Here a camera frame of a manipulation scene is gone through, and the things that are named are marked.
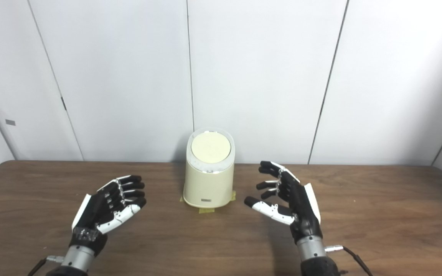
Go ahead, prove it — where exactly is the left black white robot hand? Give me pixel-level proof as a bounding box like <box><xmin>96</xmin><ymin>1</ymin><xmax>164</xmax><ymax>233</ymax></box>
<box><xmin>69</xmin><ymin>175</ymin><xmax>147</xmax><ymax>255</ymax></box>

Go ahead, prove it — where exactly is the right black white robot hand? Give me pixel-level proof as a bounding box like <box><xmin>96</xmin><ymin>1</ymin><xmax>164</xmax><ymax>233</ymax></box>
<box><xmin>244</xmin><ymin>161</ymin><xmax>323</xmax><ymax>245</ymax></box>

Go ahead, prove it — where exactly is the cream-colored round bin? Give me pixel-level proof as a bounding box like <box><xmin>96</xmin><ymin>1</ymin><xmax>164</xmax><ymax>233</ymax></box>
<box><xmin>183</xmin><ymin>128</ymin><xmax>236</xmax><ymax>209</ymax></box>

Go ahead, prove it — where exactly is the cream round bin lid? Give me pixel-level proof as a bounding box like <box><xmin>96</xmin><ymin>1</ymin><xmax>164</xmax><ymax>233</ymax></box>
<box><xmin>191</xmin><ymin>131</ymin><xmax>232</xmax><ymax>164</ymax></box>

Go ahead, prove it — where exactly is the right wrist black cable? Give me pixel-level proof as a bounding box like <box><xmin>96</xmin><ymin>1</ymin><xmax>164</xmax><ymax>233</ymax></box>
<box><xmin>325</xmin><ymin>245</ymin><xmax>373</xmax><ymax>276</ymax></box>

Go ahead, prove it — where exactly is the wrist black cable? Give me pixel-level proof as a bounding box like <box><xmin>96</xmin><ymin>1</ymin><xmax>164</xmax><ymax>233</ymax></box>
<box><xmin>325</xmin><ymin>245</ymin><xmax>373</xmax><ymax>276</ymax></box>
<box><xmin>27</xmin><ymin>256</ymin><xmax>65</xmax><ymax>276</ymax></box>

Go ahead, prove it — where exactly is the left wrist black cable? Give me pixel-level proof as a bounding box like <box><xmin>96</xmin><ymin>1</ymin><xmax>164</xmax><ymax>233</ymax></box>
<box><xmin>27</xmin><ymin>256</ymin><xmax>65</xmax><ymax>276</ymax></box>

